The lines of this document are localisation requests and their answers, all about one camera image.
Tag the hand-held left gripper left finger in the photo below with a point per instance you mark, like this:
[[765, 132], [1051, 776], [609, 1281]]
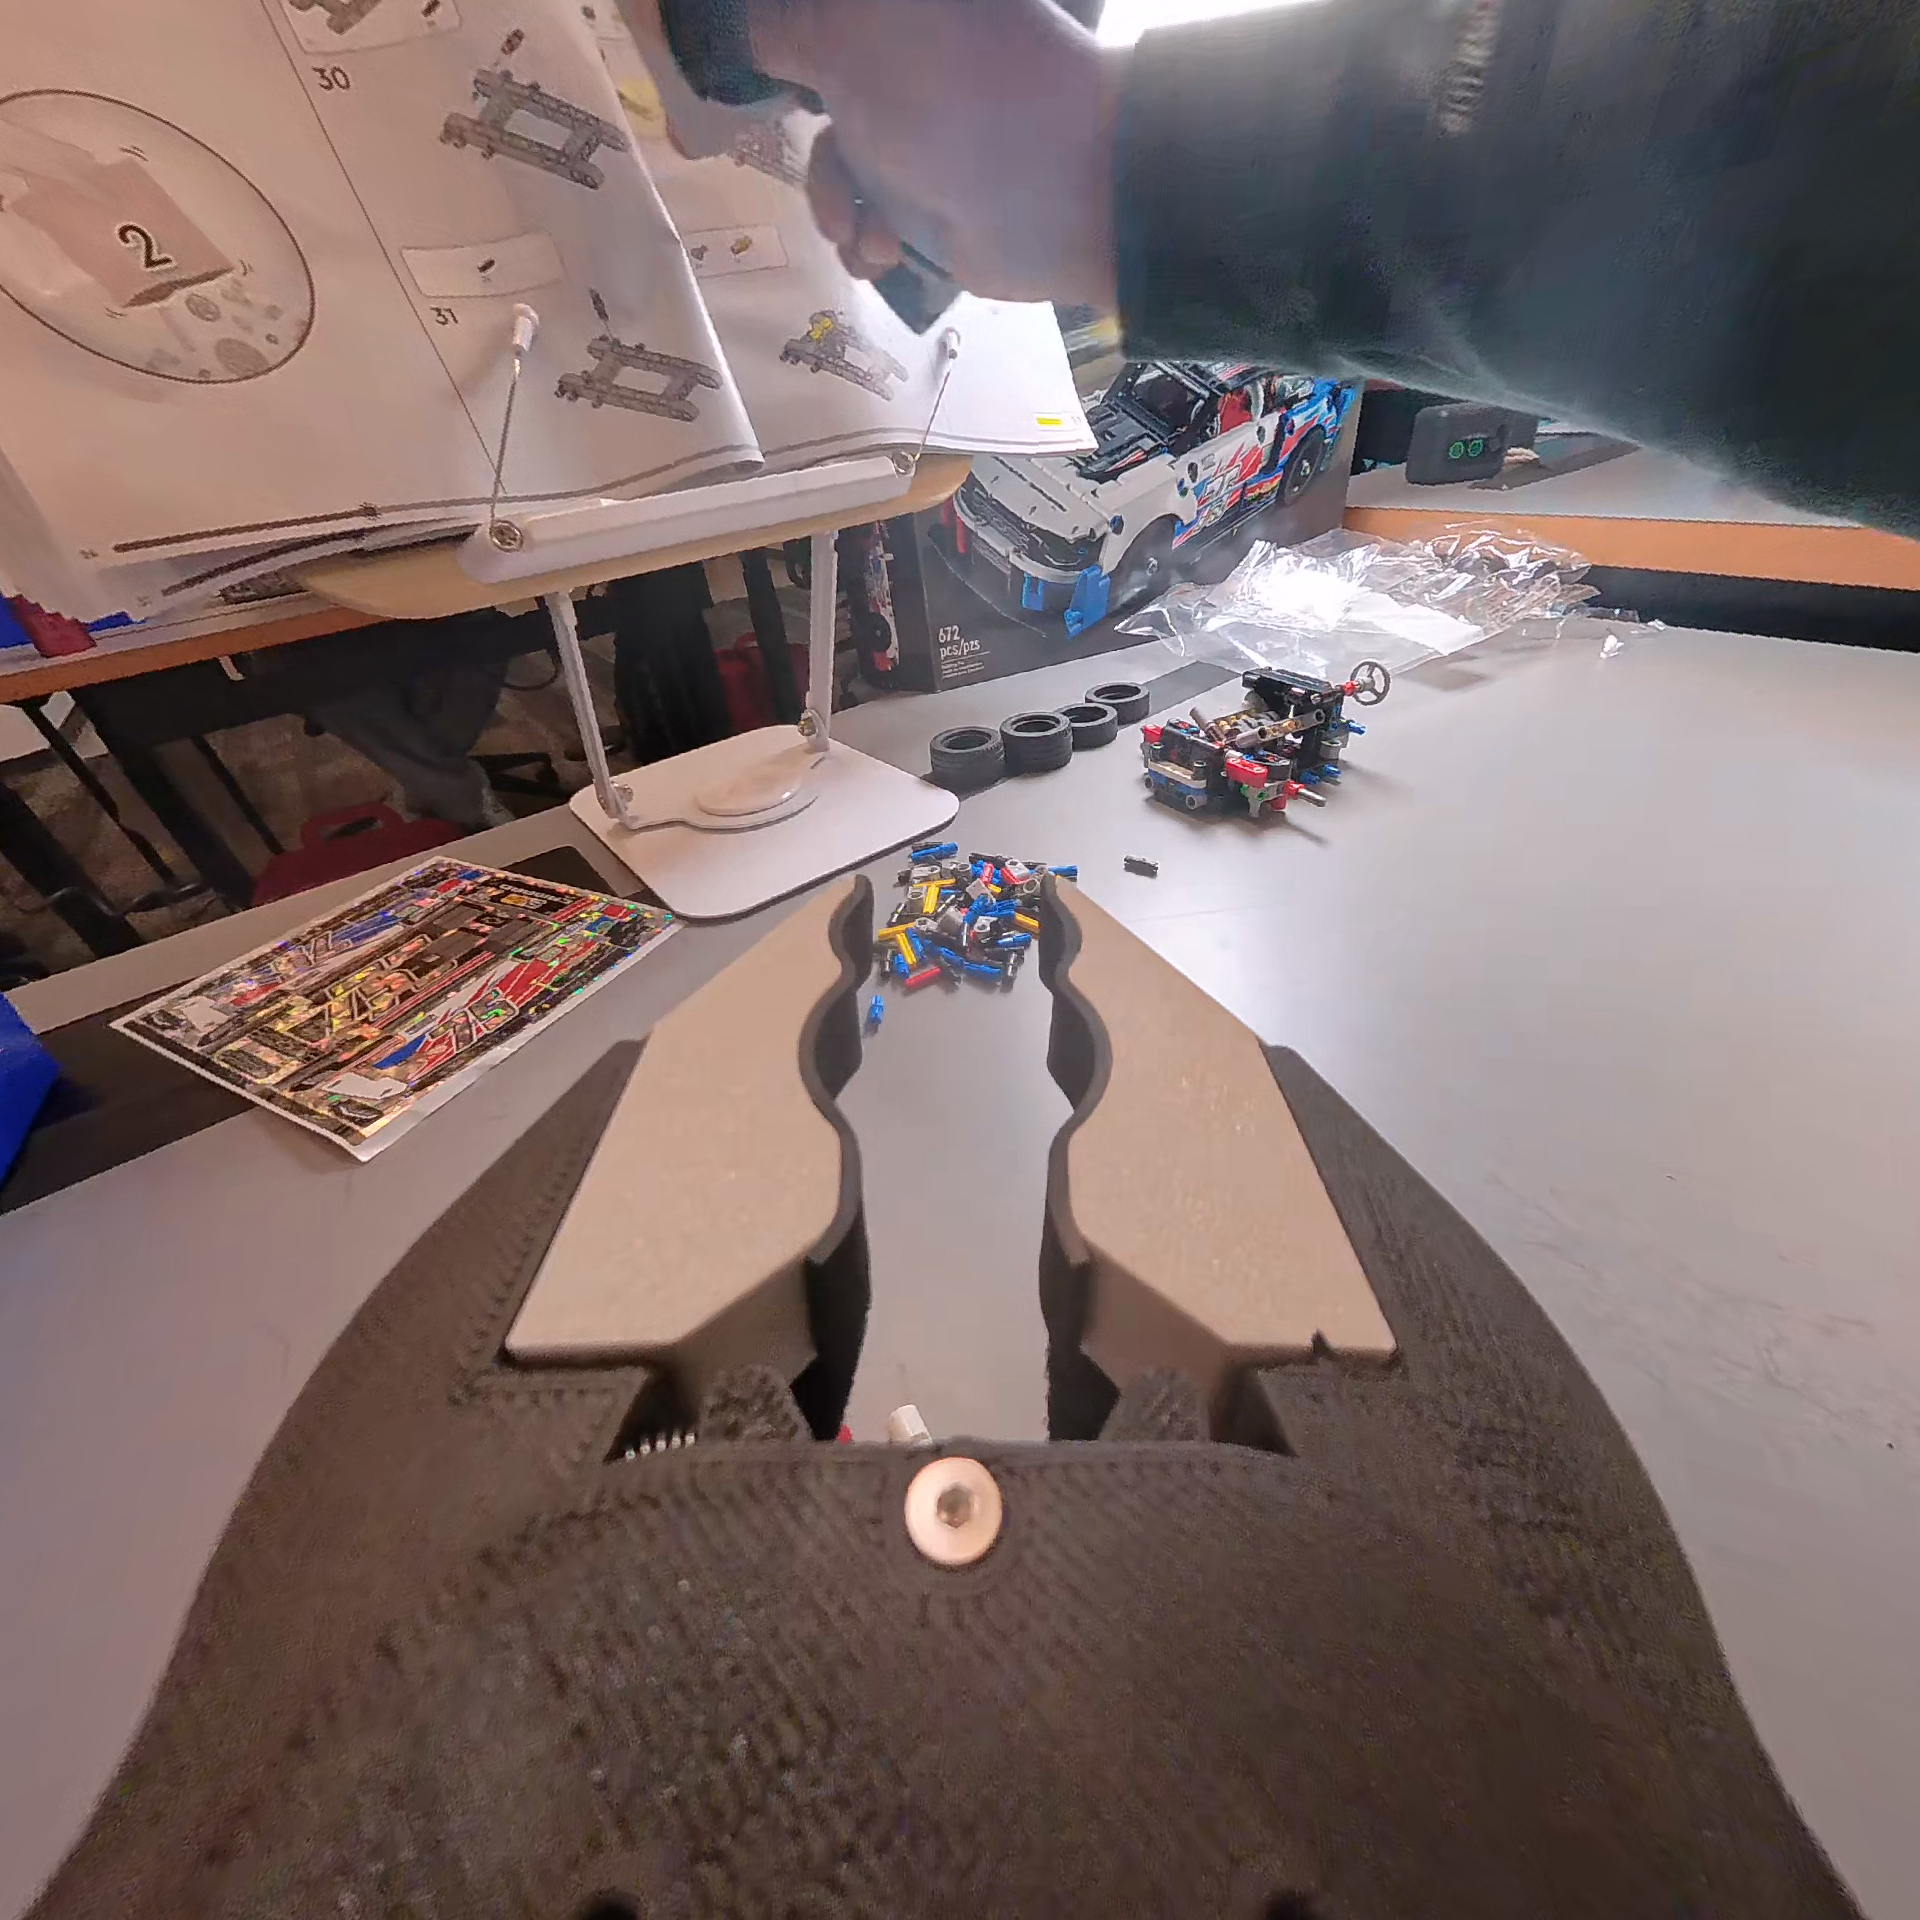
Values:
[[704, 1185]]

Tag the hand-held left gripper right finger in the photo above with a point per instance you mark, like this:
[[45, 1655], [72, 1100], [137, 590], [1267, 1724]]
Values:
[[1201, 1185]]

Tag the pile of coloured lego pins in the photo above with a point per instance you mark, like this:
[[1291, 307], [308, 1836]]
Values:
[[966, 931]]

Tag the lego instruction booklet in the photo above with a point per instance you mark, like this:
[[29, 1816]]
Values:
[[374, 195]]

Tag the person's right forearm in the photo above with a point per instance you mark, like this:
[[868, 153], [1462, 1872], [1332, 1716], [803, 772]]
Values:
[[1499, 225]]

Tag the lego car chassis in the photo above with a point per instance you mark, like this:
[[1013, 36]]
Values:
[[1244, 743]]

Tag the black rubber lego tyre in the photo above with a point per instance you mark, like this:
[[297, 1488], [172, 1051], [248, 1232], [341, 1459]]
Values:
[[1122, 703], [966, 752], [1036, 743], [1089, 726]]

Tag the lego set box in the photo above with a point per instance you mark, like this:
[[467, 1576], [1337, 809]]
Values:
[[1141, 494]]

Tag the person's right hand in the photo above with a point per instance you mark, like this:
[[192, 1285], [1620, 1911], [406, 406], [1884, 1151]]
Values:
[[974, 150]]

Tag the holographic sticker sheet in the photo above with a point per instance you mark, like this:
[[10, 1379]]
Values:
[[388, 990]]

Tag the white book stand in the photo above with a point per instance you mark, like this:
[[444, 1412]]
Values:
[[779, 820]]

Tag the red bag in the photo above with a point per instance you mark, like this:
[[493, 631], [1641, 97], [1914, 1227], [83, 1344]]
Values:
[[360, 848]]

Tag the clear plastic bag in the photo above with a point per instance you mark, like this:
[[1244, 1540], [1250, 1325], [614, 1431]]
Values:
[[1348, 600]]

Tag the blue plastic object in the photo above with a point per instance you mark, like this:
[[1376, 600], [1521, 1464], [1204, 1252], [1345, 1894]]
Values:
[[22, 1080]]

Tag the table with black legs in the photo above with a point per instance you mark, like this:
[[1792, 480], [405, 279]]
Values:
[[118, 676]]

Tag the wooden edged desk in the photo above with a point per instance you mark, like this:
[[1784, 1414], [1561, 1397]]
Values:
[[1650, 540]]

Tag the black device with green lights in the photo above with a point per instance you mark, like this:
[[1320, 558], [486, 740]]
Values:
[[1470, 443]]

